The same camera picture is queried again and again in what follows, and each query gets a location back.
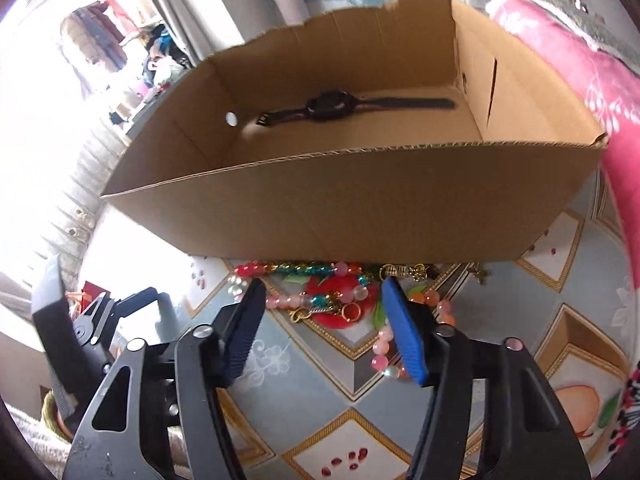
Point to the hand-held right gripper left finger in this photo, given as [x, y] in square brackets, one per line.
[241, 340]

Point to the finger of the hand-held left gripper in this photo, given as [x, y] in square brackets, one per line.
[140, 300]

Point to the fruit print tablecloth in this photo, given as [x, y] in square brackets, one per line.
[320, 390]

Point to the hanging clothes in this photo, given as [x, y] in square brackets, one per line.
[95, 35]

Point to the brown cardboard box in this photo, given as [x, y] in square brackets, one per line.
[350, 200]

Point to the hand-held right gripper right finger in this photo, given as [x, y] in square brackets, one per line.
[405, 330]

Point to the pile of dark clothes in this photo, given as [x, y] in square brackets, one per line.
[162, 55]

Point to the grey glitter handbag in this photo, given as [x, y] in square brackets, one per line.
[580, 20]

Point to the black wrist watch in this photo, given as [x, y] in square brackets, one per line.
[327, 105]

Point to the pink floral blanket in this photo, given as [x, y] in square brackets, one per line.
[590, 85]

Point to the small gold pendant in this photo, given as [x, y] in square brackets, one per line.
[481, 274]

